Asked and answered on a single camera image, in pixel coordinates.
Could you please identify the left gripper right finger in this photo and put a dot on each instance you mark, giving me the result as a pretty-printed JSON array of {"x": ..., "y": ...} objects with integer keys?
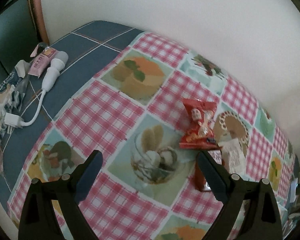
[{"x": 262, "y": 219}]

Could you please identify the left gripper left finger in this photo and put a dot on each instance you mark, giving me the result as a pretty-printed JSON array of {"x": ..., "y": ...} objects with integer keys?
[{"x": 38, "y": 219}]

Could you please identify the white translucent snack packet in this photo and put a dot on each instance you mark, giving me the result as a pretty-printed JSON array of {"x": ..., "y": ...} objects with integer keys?
[{"x": 233, "y": 156}]

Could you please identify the dark red snack packet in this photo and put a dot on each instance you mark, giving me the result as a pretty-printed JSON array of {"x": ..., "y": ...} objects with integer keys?
[{"x": 199, "y": 180}]

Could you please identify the red cartoon snack bag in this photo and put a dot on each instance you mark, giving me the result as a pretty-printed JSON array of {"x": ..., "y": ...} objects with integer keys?
[{"x": 199, "y": 135}]

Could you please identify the crumpled blue white wrapper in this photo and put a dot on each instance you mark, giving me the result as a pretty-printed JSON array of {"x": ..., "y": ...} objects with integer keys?
[{"x": 12, "y": 92}]

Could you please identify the patchwork checkered tablecloth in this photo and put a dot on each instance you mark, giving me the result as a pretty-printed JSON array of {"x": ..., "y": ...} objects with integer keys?
[{"x": 133, "y": 112}]

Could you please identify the small pink sachet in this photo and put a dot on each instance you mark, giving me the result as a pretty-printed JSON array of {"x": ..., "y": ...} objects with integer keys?
[{"x": 42, "y": 56}]

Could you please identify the wooden chair frame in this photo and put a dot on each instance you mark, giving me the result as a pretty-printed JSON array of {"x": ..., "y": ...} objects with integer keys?
[{"x": 38, "y": 20}]

